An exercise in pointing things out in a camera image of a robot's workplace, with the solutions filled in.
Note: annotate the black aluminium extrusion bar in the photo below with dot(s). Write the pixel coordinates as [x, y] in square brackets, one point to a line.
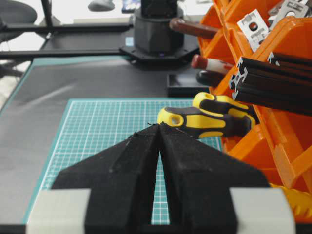
[277, 87]

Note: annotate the red white handled tool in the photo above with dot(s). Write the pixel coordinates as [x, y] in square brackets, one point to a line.
[211, 64]

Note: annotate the silver metal corner bracket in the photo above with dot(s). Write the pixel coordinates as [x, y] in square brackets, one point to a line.
[254, 28]

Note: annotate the small black tray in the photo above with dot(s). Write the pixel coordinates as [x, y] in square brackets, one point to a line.
[184, 86]

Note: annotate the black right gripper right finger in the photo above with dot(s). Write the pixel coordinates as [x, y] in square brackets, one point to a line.
[198, 178]

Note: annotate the black desk mat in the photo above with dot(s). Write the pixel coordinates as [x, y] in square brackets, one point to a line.
[30, 118]

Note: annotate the black office chair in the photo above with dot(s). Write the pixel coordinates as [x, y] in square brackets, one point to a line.
[16, 12]

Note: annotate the orange container rack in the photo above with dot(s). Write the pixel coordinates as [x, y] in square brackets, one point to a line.
[281, 144]

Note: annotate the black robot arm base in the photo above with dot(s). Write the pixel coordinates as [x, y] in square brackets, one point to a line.
[152, 39]

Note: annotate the small yellow black screwdriver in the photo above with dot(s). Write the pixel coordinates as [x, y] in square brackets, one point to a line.
[221, 104]

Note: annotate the dark red handled tool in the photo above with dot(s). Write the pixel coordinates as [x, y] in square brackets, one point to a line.
[192, 28]

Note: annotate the large yellow black screwdriver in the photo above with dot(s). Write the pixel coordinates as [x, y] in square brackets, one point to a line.
[200, 123]

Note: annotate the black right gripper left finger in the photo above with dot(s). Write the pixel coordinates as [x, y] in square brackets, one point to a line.
[122, 183]

